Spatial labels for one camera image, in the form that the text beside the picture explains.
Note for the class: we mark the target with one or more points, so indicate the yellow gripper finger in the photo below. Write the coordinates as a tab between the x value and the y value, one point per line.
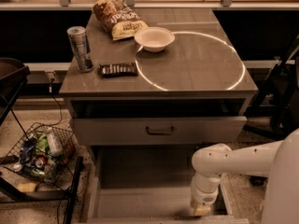
199	209

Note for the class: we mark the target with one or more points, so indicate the grey drawer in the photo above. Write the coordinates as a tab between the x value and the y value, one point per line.
149	185
157	131

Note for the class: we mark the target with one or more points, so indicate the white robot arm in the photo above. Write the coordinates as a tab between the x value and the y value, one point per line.
211	163

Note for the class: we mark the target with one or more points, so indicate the grey top drawer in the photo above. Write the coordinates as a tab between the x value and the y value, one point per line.
157	131

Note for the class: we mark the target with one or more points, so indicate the grey drawer cabinet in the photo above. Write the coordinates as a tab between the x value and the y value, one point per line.
198	75

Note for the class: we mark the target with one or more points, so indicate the black office chair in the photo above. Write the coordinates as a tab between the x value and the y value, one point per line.
283	83

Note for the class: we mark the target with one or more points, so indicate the clear plastic bottle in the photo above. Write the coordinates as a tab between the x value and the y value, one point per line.
54	143

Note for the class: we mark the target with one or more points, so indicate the dark snack bar wrapper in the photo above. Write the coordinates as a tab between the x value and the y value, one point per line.
118	70

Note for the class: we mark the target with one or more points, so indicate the red soda can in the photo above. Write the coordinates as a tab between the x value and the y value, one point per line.
41	162

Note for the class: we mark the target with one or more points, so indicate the white bowl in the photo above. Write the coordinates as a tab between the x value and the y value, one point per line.
154	39

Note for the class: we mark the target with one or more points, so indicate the brown chip bag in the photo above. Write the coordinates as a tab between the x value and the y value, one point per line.
118	19

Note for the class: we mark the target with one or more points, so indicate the silver drink can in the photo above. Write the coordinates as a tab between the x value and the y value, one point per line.
80	47

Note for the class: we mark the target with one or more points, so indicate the black cart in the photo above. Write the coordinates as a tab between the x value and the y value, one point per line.
13	76

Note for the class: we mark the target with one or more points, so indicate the wire basket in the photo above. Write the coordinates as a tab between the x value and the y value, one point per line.
22	156

